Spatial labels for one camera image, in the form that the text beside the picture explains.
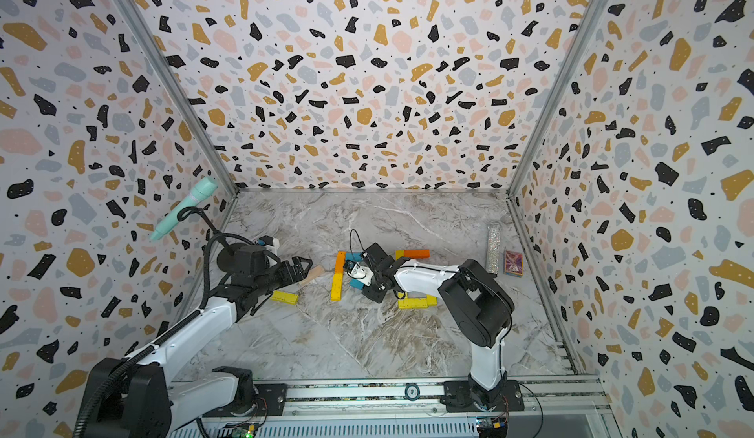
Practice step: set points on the mint green microphone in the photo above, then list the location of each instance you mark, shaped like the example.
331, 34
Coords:
204, 189

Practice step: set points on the glitter filled clear tube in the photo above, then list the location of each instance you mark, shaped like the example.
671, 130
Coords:
494, 239

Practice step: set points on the black microphone stand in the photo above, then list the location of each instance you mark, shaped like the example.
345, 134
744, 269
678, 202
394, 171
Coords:
220, 247

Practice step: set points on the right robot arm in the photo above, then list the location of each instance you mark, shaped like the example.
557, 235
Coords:
480, 307

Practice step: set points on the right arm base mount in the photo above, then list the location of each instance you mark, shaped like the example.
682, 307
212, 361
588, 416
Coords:
467, 396

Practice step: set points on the yellow block bottom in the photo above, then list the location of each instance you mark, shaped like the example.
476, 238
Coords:
337, 287

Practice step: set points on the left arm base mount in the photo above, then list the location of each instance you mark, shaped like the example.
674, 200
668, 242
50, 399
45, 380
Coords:
261, 401

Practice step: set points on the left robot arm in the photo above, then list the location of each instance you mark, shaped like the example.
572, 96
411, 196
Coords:
136, 397

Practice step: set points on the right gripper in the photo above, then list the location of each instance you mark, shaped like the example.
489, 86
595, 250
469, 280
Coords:
369, 292

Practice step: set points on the red playing card box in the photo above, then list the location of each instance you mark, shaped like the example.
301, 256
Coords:
513, 263

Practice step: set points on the yellow block top vertical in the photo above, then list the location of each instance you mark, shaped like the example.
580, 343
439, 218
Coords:
413, 304

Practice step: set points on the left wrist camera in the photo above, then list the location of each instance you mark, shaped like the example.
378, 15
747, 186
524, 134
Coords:
268, 241

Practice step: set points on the yellow block horizontal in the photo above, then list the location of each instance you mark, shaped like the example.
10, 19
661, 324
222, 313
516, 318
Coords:
285, 298

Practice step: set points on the beige wooden block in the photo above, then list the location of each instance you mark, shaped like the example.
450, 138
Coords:
313, 274

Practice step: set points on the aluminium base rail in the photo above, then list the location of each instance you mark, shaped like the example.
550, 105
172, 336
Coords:
554, 406

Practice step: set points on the orange block vertical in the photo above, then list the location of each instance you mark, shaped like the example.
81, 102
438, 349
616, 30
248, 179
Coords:
340, 263

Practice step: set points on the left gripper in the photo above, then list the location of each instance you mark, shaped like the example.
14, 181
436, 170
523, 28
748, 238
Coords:
293, 277

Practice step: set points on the orange block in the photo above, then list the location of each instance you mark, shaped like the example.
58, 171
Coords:
417, 254

